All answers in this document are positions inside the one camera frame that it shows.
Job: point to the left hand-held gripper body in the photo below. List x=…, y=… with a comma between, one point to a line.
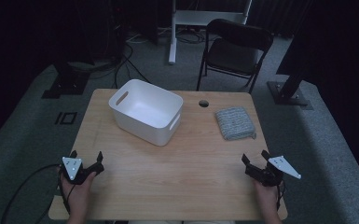
x=74, y=172

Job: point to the person's right hand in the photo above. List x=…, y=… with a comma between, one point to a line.
x=268, y=195

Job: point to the black metal stand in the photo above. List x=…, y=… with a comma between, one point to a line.
x=289, y=91

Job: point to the white plastic bin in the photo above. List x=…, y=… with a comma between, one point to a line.
x=147, y=113

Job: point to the black folding chair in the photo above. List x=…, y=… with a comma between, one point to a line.
x=234, y=54

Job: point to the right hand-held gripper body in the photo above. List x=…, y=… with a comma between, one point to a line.
x=265, y=176

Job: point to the person's left hand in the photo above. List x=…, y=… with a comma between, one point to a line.
x=78, y=193

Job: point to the black metal stand base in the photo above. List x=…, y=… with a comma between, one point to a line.
x=66, y=84

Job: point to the white desk frame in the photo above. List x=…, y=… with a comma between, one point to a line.
x=196, y=17

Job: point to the grey fluffy cloth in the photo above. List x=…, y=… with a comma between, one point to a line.
x=235, y=123

